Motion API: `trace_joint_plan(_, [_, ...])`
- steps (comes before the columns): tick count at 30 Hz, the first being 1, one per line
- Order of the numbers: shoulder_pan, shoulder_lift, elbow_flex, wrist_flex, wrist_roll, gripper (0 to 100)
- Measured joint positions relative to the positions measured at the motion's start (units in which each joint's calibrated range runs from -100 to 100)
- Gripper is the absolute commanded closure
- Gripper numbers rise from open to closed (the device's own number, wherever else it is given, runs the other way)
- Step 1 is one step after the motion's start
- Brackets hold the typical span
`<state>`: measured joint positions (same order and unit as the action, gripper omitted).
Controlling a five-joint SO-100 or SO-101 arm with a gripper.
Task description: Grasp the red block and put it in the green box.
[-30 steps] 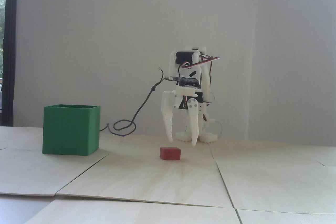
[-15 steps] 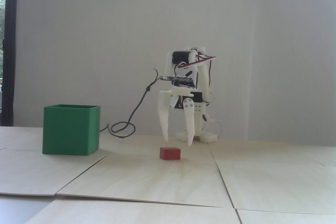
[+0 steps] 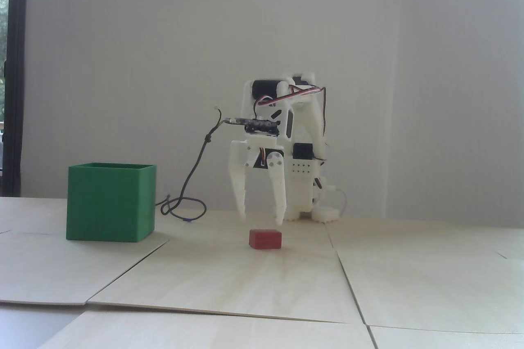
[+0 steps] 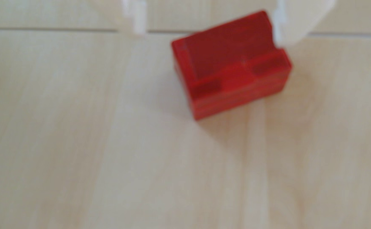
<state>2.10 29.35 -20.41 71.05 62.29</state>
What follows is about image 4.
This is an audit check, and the red block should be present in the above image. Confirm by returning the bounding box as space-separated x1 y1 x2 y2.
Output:
171 10 292 121

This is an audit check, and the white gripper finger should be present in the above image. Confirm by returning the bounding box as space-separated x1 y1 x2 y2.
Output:
272 0 337 46
120 0 148 35

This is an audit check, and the light plywood sheet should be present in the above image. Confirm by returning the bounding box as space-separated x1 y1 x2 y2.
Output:
0 28 371 229

